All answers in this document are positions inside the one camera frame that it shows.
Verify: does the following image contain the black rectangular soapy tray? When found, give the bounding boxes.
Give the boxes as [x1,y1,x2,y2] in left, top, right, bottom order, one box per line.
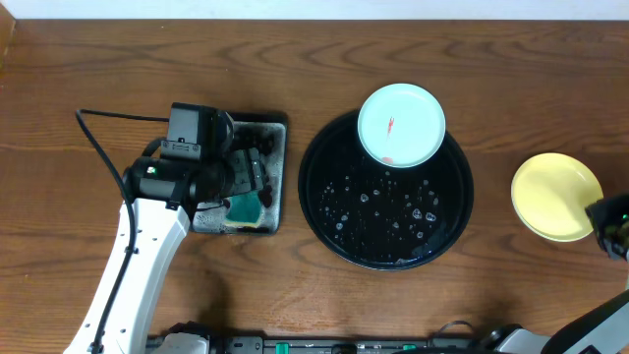
[191,112,288,236]

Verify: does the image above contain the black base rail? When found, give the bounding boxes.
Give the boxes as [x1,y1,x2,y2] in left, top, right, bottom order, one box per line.
[146,322,483,354]

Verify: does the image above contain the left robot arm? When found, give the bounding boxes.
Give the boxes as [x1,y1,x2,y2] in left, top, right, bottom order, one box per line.
[67,147,283,353]

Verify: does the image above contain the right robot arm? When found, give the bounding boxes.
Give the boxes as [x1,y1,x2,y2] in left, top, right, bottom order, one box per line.
[479,195,628,354]

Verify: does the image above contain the black round tray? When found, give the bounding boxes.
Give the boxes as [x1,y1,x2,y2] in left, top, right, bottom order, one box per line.
[298,111,474,270]

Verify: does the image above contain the green yellow sponge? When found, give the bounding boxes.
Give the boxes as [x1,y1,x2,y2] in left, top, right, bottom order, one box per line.
[225,192,262,228]

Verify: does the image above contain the light blue plate top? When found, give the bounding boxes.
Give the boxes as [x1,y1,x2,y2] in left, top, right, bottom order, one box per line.
[357,84,446,169]

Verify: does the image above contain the yellow plate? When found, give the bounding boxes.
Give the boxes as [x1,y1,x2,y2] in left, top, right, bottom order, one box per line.
[511,152,603,242]

